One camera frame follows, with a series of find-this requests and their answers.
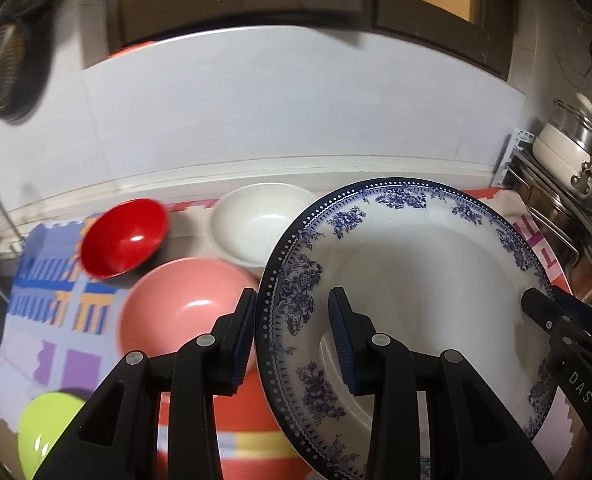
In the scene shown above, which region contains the pink bowl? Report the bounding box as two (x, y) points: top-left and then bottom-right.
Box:
(117, 257), (261, 361)

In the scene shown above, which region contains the red and black bowl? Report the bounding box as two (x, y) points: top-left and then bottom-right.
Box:
(80, 198), (171, 279)

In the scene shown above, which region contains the white pot with glass lid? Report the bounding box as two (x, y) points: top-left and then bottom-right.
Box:
(532, 92), (592, 181)

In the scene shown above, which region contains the dark brown window frame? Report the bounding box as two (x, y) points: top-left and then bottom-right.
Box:
(78, 0), (514, 81)

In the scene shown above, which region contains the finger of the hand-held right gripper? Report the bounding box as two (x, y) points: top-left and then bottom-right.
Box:
(551, 287), (592, 341)
(521, 287), (592, 348)

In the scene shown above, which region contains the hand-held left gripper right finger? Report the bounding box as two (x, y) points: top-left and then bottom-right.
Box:
(327, 287), (534, 480)

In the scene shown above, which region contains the white bowl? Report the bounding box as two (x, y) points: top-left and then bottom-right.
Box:
(211, 183), (322, 266)

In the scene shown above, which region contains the green plate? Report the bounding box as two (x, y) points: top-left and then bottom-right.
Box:
(17, 392), (89, 480)

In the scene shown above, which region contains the large steel pot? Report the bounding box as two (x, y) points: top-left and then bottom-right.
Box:
(521, 175), (592, 256)

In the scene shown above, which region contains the blue floral rim plate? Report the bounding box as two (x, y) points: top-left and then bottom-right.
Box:
(256, 176), (563, 480)

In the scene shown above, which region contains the black frying pan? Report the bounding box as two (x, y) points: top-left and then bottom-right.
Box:
(0, 0), (59, 122)

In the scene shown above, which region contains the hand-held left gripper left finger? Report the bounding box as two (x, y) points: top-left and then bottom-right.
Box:
(31, 287), (258, 480)

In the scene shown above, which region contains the colourful patterned mat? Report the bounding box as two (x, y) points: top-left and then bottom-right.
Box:
(0, 186), (577, 480)

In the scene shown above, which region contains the white pot shelf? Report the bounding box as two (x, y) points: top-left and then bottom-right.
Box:
(493, 129), (592, 246)

